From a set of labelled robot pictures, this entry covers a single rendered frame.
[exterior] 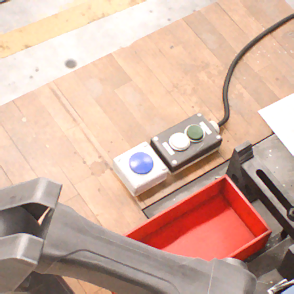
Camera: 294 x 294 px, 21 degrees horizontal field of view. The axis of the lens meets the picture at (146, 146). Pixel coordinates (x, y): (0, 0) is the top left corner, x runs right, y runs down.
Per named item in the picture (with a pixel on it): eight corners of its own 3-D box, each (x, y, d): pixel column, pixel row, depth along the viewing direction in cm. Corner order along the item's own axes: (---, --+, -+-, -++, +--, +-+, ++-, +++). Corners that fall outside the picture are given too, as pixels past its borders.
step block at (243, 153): (224, 175, 133) (233, 147, 125) (238, 167, 134) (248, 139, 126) (248, 203, 130) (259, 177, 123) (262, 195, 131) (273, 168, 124)
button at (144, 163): (123, 164, 130) (124, 158, 128) (143, 153, 132) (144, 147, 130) (136, 182, 129) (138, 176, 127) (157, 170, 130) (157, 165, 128)
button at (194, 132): (182, 135, 134) (183, 128, 132) (195, 128, 135) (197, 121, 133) (191, 147, 133) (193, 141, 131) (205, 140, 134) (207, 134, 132)
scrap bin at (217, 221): (93, 266, 122) (94, 250, 117) (220, 191, 131) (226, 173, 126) (136, 329, 118) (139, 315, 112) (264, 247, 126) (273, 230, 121)
